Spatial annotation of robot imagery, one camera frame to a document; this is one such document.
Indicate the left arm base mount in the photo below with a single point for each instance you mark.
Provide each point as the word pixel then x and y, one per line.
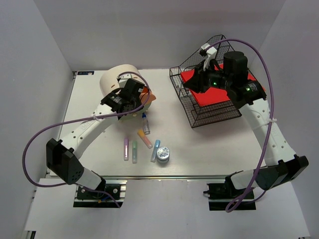
pixel 112 196

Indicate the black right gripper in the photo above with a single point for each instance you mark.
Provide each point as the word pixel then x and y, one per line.
pixel 197 82

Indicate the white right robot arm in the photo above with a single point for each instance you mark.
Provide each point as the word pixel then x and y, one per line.
pixel 282 163

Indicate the green highlighter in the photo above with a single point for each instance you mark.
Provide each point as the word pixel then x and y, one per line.
pixel 134 151

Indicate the blue highlighter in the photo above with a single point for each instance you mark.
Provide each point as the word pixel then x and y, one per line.
pixel 155 149

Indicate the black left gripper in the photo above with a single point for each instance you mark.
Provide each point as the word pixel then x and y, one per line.
pixel 139 104

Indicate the orange highlighter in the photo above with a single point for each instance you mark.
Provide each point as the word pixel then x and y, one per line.
pixel 144 138

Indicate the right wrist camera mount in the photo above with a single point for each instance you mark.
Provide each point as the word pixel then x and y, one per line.
pixel 209 52

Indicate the clear blue-capped spray bottle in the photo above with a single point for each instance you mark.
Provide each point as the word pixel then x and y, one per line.
pixel 145 123

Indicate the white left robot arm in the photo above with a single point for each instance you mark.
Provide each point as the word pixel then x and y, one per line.
pixel 62 156

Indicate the red folder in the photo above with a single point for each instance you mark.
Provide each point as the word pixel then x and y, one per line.
pixel 242 89

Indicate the aluminium table edge rail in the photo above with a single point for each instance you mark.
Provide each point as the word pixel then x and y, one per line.
pixel 196 177

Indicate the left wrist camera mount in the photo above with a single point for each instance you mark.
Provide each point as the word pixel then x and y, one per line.
pixel 123 79

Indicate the purple highlighter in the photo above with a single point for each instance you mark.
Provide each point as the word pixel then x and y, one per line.
pixel 126 149

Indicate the round blue slime jar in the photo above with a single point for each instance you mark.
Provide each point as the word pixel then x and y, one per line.
pixel 163 154

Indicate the black wire mesh rack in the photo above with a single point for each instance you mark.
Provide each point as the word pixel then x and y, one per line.
pixel 201 109

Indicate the round cream drawer organizer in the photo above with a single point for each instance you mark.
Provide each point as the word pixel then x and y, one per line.
pixel 109 82

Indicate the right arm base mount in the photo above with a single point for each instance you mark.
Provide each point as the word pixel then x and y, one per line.
pixel 219 195

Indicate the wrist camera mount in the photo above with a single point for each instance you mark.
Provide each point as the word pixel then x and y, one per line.
pixel 123 79
pixel 209 52

